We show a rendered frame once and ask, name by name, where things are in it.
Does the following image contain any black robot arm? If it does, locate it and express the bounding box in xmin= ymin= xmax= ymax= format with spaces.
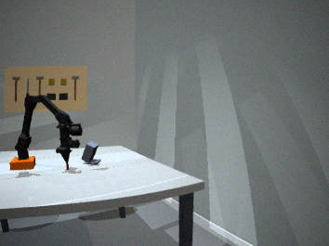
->
xmin=15 ymin=95 xmax=83 ymax=161

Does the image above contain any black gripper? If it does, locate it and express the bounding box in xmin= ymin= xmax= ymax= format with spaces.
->
xmin=56 ymin=136 xmax=74 ymax=163

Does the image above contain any blue-grey sloped panel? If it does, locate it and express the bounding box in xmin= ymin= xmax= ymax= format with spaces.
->
xmin=81 ymin=141 xmax=101 ymax=165

